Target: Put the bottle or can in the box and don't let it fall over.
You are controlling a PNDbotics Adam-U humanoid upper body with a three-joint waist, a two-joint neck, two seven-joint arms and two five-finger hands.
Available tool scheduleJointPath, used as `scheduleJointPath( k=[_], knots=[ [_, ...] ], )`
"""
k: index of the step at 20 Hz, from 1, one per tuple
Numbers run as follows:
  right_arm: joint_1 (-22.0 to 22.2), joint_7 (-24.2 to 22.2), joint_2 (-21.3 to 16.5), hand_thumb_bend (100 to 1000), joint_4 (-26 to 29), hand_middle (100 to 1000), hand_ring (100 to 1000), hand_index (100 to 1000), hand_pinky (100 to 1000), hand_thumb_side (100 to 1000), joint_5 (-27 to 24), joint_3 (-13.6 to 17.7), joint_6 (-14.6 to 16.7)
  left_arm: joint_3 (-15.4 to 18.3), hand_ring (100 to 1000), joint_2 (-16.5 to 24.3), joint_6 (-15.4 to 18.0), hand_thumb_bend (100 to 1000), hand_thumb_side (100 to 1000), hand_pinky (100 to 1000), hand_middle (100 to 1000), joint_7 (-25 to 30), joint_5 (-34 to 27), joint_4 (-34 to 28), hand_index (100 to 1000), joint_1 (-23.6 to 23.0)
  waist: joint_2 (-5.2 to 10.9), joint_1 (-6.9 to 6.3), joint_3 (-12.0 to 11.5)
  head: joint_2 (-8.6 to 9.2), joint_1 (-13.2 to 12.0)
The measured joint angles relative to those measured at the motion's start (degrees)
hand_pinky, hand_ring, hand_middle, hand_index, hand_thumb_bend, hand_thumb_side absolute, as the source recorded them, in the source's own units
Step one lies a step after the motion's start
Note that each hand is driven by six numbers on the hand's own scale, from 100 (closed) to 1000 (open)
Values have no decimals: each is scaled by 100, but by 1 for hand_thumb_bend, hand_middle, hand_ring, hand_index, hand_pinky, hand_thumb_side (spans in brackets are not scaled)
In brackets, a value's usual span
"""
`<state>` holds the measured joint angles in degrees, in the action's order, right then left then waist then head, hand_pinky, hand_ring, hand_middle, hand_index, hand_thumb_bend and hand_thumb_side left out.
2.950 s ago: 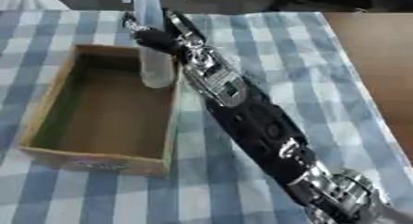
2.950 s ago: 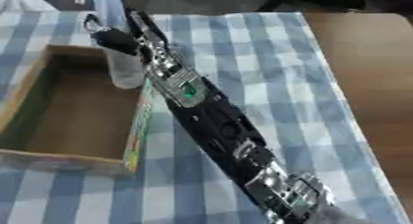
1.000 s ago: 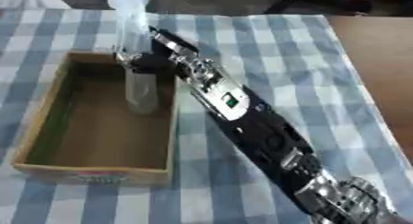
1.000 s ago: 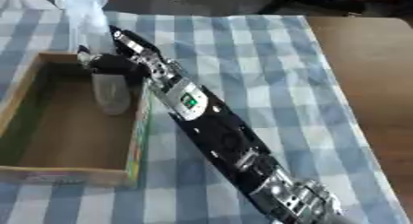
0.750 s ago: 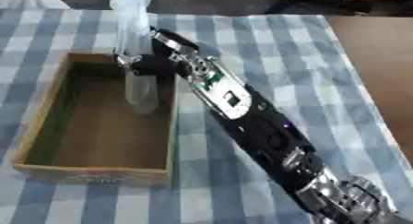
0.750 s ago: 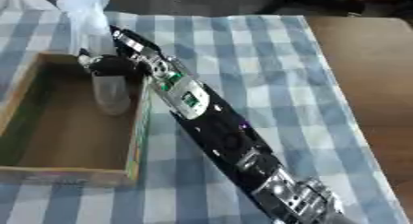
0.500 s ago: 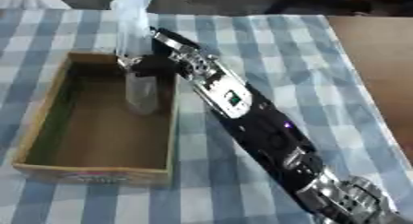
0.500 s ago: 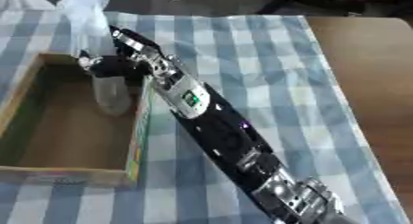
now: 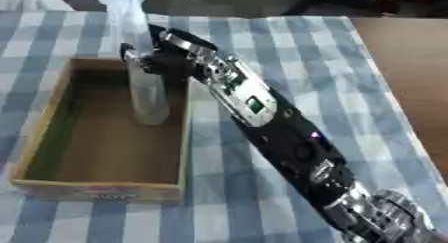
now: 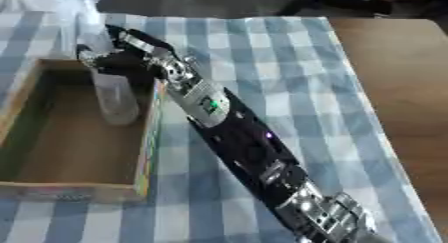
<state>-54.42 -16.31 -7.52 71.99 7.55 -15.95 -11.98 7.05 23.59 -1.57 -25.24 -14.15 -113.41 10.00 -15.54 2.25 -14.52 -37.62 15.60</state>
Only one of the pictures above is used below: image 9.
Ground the black chair base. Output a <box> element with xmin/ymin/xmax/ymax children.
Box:
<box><xmin>278</xmin><ymin>0</ymin><xmax>448</xmax><ymax>17</ymax></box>

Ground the tan cardboard box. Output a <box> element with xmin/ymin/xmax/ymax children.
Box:
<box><xmin>8</xmin><ymin>57</ymin><xmax>195</xmax><ymax>203</ymax></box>

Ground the clear plastic bottle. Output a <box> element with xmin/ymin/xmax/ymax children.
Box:
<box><xmin>94</xmin><ymin>0</ymin><xmax>172</xmax><ymax>126</ymax></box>

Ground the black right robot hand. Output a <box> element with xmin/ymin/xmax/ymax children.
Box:
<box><xmin>119</xmin><ymin>23</ymin><xmax>219</xmax><ymax>83</ymax></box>

